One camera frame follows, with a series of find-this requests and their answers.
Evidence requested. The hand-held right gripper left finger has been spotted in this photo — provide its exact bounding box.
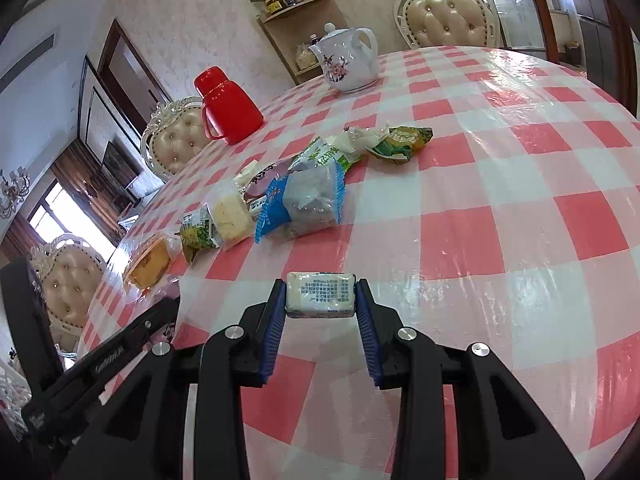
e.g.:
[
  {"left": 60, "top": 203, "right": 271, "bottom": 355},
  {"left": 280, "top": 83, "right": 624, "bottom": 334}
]
[{"left": 55, "top": 279, "right": 287, "bottom": 480}]

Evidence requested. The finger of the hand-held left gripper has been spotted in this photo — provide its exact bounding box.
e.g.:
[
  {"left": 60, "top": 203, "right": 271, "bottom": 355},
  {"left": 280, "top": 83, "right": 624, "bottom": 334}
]
[{"left": 117, "top": 297, "right": 180, "bottom": 356}]

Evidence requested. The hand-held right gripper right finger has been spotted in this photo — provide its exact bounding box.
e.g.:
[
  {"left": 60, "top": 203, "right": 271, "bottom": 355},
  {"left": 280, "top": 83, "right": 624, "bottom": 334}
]
[{"left": 354, "top": 278, "right": 586, "bottom": 480}]

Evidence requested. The clear yellow cake packet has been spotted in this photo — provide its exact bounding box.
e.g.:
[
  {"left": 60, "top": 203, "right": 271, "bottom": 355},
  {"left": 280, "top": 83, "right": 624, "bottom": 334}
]
[{"left": 202, "top": 180, "right": 258, "bottom": 251}]

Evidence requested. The blue edged dark cake packet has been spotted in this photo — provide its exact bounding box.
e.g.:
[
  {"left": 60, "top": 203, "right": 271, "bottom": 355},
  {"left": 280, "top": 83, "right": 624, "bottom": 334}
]
[{"left": 255, "top": 164, "right": 347, "bottom": 245}]

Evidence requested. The green yellow snack packet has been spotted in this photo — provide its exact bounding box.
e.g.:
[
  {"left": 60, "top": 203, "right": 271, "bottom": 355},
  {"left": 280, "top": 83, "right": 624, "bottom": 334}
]
[{"left": 365, "top": 125, "right": 434, "bottom": 162}]

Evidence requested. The white carved furniture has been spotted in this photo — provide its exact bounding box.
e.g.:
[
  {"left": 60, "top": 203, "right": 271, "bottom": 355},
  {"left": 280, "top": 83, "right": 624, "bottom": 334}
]
[{"left": 0, "top": 355, "right": 31, "bottom": 431}]

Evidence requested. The clear orange cake packet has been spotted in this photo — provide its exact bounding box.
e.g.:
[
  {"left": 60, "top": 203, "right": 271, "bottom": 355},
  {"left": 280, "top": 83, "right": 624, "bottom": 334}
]
[{"left": 122, "top": 234, "right": 183, "bottom": 293}]

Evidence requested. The cream tufted dining chair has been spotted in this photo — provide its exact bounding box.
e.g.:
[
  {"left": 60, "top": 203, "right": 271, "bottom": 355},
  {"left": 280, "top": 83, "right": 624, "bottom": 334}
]
[
  {"left": 393, "top": 0, "right": 501, "bottom": 51},
  {"left": 141, "top": 96, "right": 213, "bottom": 183},
  {"left": 29, "top": 234, "right": 106, "bottom": 356}
]

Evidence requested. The olive green snack packet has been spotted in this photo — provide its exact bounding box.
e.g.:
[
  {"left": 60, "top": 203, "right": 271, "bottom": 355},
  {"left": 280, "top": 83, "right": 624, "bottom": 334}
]
[{"left": 179, "top": 205, "right": 221, "bottom": 266}]

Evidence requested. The purple snack packet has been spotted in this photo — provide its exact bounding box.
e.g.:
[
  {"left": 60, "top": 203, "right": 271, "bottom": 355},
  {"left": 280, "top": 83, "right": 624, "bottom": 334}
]
[{"left": 242, "top": 157, "right": 296, "bottom": 201}]

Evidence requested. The brown window curtain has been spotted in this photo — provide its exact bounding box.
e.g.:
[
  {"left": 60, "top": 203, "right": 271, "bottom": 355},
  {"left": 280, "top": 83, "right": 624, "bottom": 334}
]
[{"left": 50, "top": 140, "right": 126, "bottom": 246}]

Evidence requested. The flat screen television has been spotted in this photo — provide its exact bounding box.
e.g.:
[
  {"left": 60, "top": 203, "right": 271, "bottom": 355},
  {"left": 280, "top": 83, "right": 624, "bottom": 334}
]
[{"left": 101, "top": 140, "right": 141, "bottom": 191}]

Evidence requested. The red checkered tablecloth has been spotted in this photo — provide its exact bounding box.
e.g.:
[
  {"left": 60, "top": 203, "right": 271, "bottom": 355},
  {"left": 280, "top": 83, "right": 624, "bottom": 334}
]
[{"left": 80, "top": 45, "right": 640, "bottom": 480}]

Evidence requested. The green white snack packet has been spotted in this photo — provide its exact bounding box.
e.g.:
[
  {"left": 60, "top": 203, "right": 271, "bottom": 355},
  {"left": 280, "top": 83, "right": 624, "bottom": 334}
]
[{"left": 290, "top": 135, "right": 366, "bottom": 181}]

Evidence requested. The crystal chandelier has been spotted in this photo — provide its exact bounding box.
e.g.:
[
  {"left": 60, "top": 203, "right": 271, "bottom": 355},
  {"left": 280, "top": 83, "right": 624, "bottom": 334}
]
[{"left": 0, "top": 167, "right": 31, "bottom": 221}]

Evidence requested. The clear crumpled wrapper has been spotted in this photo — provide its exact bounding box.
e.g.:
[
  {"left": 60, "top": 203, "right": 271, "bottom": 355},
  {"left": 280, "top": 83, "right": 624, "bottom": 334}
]
[{"left": 342, "top": 125, "right": 396, "bottom": 153}]

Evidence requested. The red thermos jug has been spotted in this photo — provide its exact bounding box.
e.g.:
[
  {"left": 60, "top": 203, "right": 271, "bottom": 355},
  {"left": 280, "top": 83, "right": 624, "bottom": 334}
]
[{"left": 194, "top": 66, "right": 264, "bottom": 146}]

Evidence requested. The clear bag on shelf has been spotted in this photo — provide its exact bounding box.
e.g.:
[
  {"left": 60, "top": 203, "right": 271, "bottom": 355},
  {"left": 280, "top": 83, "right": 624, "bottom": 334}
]
[{"left": 295, "top": 45, "right": 321, "bottom": 71}]

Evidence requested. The wooden corner shelf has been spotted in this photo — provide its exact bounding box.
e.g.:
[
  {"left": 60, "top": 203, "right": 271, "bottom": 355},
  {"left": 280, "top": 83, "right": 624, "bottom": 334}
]
[{"left": 256, "top": 0, "right": 351, "bottom": 86}]

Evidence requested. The wooden glass door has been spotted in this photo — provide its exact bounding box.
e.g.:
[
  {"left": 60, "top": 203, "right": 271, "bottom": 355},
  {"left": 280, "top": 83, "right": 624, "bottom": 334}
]
[{"left": 425, "top": 0, "right": 556, "bottom": 61}]

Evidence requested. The wooden door frame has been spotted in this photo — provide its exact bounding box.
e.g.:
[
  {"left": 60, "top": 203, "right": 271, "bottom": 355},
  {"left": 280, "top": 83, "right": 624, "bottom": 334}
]
[{"left": 97, "top": 19, "right": 173, "bottom": 146}]

